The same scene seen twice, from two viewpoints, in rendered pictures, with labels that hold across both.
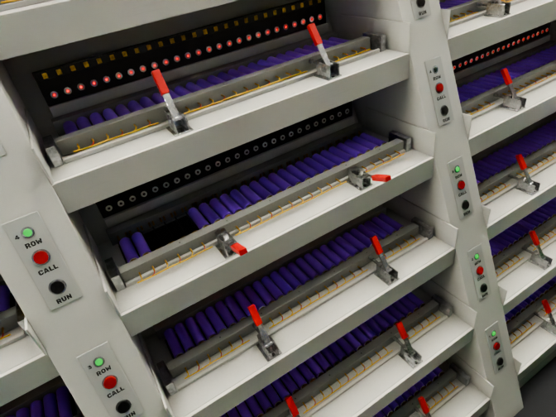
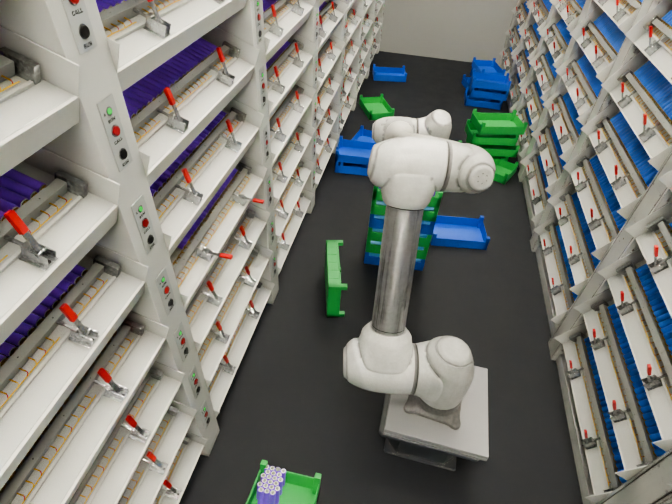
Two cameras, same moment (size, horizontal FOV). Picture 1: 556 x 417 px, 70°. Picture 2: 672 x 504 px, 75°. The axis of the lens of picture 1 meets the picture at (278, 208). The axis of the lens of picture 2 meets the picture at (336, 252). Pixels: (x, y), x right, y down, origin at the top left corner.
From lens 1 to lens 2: 0.95 m
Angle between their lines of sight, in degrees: 57
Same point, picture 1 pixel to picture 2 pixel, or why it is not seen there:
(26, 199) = (161, 262)
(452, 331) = (261, 263)
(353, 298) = (236, 261)
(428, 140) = (261, 170)
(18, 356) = (150, 345)
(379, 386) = (243, 301)
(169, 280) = (190, 282)
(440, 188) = (263, 193)
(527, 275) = (280, 224)
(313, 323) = (226, 281)
